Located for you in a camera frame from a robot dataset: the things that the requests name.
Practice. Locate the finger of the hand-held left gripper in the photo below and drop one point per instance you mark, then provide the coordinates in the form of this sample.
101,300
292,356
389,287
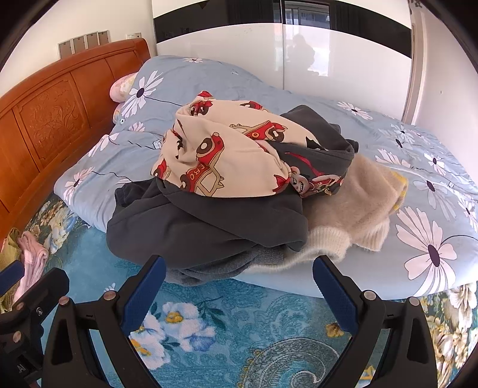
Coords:
44,289
11,276

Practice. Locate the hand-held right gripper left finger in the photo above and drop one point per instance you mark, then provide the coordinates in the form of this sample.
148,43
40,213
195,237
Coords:
143,294

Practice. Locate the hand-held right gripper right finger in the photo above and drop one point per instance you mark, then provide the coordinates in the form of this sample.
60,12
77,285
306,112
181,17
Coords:
334,294

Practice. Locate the cream fire truck print pants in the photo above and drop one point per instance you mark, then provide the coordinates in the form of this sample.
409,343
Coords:
231,149

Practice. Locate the pink fleece garment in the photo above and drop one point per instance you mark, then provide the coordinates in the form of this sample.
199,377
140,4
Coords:
31,257

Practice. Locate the olive knit sweater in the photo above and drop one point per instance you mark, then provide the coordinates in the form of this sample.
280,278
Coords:
8,242

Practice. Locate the dark grey hoodie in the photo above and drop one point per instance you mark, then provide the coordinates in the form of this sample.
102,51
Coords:
186,224

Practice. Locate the grey knit garment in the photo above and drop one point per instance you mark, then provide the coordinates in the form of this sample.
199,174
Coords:
224,270

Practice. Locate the beige fuzzy sweater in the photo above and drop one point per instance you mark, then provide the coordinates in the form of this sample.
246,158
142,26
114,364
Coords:
354,209

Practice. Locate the blue floral bed blanket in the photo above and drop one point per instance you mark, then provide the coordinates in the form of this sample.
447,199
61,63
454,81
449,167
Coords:
231,335

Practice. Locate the yellow garment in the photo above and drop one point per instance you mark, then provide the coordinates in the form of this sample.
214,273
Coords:
401,186

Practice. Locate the carved wooden headboard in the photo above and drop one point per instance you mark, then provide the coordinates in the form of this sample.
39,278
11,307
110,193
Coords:
48,112

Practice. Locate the pink floral pillow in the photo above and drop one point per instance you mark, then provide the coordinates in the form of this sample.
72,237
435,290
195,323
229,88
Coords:
121,87
117,112

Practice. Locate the light blue daisy duvet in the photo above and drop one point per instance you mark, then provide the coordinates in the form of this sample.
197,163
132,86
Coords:
224,85

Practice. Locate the glossy white wardrobe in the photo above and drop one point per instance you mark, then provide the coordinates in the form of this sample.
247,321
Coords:
336,56

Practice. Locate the grey wall switch panel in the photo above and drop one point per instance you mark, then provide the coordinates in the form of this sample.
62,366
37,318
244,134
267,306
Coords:
79,44
92,40
65,48
104,38

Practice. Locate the white wall outlet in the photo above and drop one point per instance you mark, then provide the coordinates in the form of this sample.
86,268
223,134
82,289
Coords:
134,35

